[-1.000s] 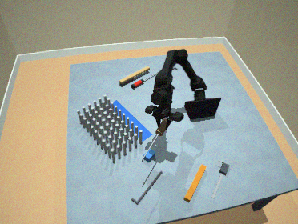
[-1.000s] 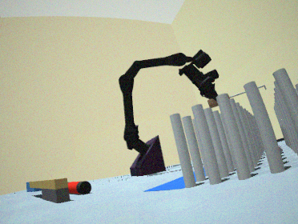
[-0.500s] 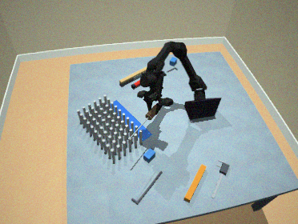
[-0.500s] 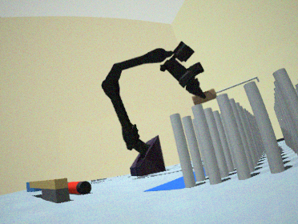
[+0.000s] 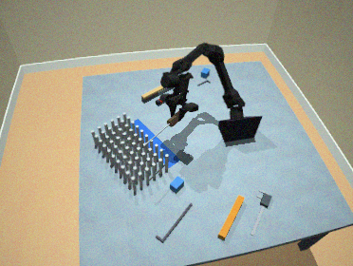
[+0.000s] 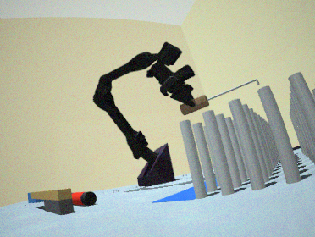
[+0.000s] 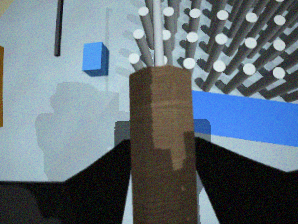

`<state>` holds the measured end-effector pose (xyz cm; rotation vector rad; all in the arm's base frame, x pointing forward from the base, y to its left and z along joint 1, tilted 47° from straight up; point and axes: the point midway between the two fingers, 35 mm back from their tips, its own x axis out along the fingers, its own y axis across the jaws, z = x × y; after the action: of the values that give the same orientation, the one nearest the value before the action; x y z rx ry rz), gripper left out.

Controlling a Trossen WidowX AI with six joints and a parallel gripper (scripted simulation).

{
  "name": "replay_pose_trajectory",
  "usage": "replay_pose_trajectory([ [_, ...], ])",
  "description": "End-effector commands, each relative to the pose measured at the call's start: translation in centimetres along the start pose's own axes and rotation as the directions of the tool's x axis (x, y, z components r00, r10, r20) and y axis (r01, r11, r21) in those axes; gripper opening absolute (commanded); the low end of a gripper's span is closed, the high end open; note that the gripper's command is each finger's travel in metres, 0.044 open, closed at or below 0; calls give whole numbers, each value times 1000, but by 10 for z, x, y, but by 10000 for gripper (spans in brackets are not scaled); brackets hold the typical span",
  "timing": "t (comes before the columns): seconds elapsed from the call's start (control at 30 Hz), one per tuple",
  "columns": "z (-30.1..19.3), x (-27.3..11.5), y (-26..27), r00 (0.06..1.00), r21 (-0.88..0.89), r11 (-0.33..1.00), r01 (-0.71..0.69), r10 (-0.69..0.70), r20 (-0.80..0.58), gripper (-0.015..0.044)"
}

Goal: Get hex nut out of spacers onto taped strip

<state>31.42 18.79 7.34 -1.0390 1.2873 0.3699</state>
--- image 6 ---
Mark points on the red and black cylinder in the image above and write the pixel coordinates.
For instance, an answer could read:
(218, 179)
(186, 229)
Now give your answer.
(84, 198)

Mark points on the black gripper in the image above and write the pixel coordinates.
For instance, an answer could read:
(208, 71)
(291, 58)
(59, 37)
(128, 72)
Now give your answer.
(180, 92)

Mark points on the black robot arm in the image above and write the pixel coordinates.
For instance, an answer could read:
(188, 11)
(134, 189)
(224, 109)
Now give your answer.
(103, 96)

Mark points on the blue block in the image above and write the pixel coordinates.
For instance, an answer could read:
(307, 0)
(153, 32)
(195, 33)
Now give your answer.
(33, 200)

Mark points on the blue tape strip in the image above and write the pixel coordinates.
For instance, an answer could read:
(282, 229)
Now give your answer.
(184, 195)

